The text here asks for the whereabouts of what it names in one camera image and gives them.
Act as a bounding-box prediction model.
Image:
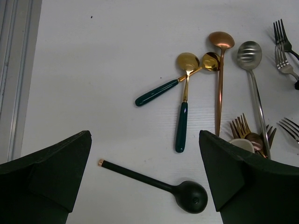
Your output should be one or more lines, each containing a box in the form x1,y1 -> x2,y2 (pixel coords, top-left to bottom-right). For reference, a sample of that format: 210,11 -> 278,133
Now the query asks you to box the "gold spoon green handle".
175,52 -> 200,153
135,52 -> 220,107

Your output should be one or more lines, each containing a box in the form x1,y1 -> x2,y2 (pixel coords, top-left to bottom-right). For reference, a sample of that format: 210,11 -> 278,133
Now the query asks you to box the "small copper spoon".
245,133 -> 263,151

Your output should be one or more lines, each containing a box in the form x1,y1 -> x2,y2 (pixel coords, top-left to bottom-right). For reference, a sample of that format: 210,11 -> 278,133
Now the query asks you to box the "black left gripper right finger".
199,130 -> 299,224

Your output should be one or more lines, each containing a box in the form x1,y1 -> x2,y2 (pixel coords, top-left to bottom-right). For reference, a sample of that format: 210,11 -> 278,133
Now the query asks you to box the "black ladle spoon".
98,159 -> 208,214

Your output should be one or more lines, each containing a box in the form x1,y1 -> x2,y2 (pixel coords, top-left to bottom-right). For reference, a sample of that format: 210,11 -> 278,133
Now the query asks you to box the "silver slotted spoon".
237,41 -> 271,159

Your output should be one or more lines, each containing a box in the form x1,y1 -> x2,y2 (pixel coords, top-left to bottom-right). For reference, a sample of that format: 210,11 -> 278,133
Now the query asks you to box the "copper long spoon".
208,31 -> 235,137

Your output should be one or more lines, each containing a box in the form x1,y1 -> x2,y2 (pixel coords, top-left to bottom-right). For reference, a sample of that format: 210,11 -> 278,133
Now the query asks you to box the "black fork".
273,19 -> 299,60

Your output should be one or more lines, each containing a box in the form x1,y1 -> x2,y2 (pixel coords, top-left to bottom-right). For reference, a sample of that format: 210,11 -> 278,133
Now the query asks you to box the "gold fork green handle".
235,113 -> 267,158

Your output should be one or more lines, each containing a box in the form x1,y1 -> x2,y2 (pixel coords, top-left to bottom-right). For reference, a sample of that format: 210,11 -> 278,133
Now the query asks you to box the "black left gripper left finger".
0,131 -> 92,224

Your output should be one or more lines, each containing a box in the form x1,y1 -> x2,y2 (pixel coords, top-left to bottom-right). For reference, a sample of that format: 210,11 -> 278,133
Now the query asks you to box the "white ceramic spoon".
229,139 -> 255,153

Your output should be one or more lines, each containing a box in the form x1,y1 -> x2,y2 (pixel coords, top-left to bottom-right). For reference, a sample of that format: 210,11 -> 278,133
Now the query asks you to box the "brown wooden spoon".
266,125 -> 277,148

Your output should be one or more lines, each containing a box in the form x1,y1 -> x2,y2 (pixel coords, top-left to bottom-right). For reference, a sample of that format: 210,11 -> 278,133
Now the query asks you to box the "aluminium rail frame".
0,0 -> 42,163

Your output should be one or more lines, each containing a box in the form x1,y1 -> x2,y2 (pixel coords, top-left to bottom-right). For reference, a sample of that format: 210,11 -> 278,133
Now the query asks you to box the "copper fork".
229,117 -> 251,139

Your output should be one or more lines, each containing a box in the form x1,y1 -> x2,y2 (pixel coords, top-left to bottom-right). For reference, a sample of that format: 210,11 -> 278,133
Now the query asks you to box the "silver fork dark handle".
278,117 -> 299,143

